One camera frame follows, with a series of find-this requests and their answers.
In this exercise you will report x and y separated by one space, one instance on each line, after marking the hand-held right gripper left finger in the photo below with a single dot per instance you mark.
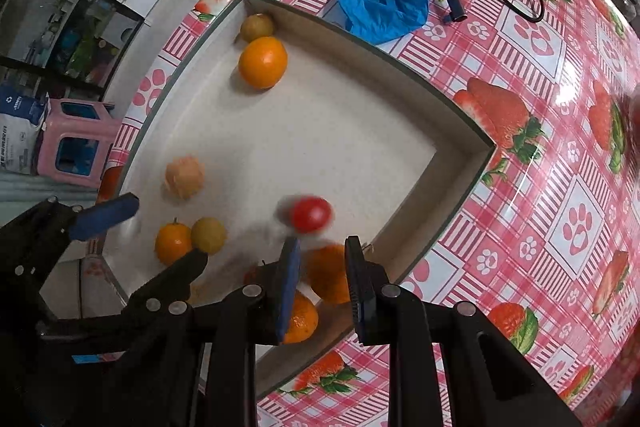
287 292

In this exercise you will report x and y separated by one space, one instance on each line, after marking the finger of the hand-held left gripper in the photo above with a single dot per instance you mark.
105 214
175 279

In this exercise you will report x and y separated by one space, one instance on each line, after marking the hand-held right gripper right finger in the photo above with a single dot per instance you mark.
357 289

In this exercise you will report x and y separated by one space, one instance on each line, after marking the small mandarin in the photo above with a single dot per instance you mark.
305 322
172 243

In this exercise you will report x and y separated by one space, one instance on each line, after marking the small yellow longan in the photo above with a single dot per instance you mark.
209 234

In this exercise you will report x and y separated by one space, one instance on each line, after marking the red tomato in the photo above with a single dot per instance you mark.
311 213

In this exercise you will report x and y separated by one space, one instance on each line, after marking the white tray with grey rim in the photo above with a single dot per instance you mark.
325 132

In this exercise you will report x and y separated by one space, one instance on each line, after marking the large orange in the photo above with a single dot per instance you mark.
325 274
262 63

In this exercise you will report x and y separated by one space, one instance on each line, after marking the pink plastic stool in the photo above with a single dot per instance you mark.
50 127

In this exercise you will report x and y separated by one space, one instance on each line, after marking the white printed bag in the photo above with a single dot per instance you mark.
20 142

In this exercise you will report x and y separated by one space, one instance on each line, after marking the glass display cabinet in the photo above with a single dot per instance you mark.
75 37

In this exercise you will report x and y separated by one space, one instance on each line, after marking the strawberry print pink tablecloth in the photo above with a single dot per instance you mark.
525 157

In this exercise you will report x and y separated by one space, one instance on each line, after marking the yellow-green round fruit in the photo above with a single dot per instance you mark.
256 27

